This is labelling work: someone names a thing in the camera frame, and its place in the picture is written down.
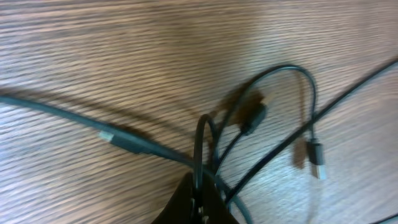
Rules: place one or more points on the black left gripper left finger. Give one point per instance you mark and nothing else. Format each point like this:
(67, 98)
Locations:
(178, 210)

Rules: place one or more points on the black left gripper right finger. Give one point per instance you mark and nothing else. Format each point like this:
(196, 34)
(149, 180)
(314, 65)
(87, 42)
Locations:
(214, 209)

